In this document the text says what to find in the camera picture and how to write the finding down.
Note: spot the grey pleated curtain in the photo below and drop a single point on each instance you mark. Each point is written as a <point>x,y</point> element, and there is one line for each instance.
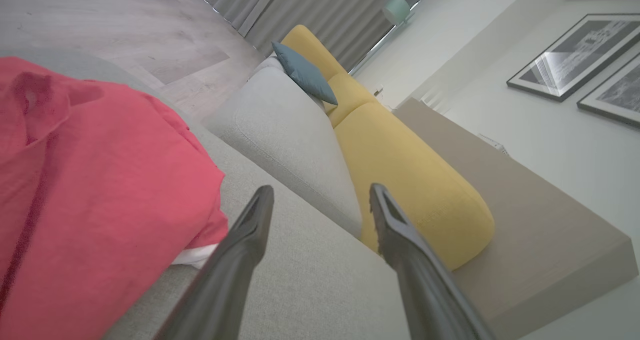
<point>310,10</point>

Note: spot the large black framed picture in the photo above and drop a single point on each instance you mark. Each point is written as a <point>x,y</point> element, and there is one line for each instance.
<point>575,55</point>

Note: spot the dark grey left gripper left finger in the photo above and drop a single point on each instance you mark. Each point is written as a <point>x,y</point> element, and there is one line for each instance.
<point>225,280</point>

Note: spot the blue throw pillow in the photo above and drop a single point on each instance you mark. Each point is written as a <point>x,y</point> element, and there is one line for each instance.
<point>305,75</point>

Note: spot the mint green lamp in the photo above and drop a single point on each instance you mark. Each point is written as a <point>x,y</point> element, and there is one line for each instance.
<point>396,9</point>

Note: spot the beige wall ledge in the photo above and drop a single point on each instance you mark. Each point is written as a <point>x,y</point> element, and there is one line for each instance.
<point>525,220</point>

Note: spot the yellow sofa backrest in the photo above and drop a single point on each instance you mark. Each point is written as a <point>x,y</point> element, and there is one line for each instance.
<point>410,180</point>

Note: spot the grey fabric sofa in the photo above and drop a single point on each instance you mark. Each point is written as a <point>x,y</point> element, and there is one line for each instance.
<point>310,280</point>

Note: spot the red basketball shorts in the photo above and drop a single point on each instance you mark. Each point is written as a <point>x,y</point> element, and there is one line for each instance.
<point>100,190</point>

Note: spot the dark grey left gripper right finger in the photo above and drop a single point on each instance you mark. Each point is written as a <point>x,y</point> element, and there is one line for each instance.
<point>420,280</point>

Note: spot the grey sofa seat cushion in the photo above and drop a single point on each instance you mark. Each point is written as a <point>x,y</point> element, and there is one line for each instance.
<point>285,135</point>

